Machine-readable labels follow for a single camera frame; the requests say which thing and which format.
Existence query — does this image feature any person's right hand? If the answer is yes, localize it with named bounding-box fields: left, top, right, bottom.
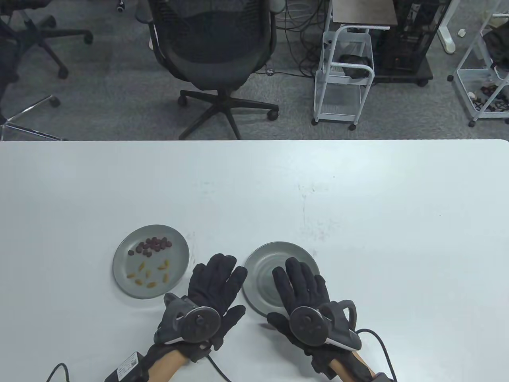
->
left=266, top=257, right=331, bottom=339

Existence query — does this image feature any person's left hand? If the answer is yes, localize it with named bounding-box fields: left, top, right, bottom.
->
left=186, top=254, right=248, bottom=353

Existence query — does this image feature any grey plate with dark raisins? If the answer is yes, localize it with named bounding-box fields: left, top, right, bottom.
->
left=113, top=225, right=190, bottom=300

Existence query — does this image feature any group of golden raisins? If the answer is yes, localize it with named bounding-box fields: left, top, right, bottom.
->
left=126, top=259, right=171, bottom=288

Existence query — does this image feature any pile of dark red raisins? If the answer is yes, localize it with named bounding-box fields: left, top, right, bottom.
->
left=127, top=237, right=173, bottom=258

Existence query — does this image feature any person's left forearm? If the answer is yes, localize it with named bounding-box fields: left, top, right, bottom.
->
left=143, top=346, right=189, bottom=382

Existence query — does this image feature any black left forearm sensor box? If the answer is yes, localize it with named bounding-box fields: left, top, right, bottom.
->
left=104, top=350, right=150, bottom=382

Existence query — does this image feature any person's right forearm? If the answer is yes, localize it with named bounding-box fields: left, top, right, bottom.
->
left=310, top=346, right=376, bottom=382

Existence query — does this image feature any grey left hand tracker controller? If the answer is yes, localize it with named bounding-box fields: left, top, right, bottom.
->
left=153, top=292, right=221, bottom=346

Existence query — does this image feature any white rolling cart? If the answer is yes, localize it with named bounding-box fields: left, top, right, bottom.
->
left=311, top=25, right=375, bottom=131

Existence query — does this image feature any black bag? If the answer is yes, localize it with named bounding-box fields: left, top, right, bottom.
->
left=482, top=26, right=509, bottom=72
left=338, top=54, right=370, bottom=79

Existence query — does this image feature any black mesh office chair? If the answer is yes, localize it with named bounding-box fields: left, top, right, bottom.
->
left=135, top=0, right=280, bottom=140

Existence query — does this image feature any chrome chair base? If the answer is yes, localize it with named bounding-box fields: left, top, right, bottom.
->
left=0, top=95, right=66, bottom=141

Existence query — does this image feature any pile of small dark parts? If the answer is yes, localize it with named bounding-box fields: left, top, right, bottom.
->
left=471, top=84, right=509, bottom=113

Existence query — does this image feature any black equipment rack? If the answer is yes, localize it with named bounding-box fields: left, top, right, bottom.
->
left=372, top=0, right=435, bottom=87

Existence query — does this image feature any brown wooden board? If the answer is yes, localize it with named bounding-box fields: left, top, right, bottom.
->
left=332, top=0, right=398, bottom=29

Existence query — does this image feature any white desk leg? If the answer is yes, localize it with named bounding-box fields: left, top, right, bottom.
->
left=437, top=0, right=462, bottom=54

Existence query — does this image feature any black swivel chair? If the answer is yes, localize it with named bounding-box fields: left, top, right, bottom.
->
left=0, top=0, right=94, bottom=80

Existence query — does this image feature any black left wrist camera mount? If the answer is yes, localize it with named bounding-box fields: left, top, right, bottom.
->
left=187, top=344, right=213, bottom=363

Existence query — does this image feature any black right hand cable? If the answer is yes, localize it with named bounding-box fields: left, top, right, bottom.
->
left=355, top=328, right=398, bottom=382

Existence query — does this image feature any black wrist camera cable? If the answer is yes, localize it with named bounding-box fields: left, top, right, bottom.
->
left=206, top=355, right=234, bottom=382

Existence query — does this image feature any black sensor box cable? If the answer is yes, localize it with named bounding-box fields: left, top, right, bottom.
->
left=46, top=362, right=70, bottom=382

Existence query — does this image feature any bundle of black floor cables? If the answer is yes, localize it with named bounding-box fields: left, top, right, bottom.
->
left=274, top=0, right=332, bottom=78

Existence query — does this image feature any white wire cart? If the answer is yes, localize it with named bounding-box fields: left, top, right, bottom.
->
left=447, top=0, right=509, bottom=128

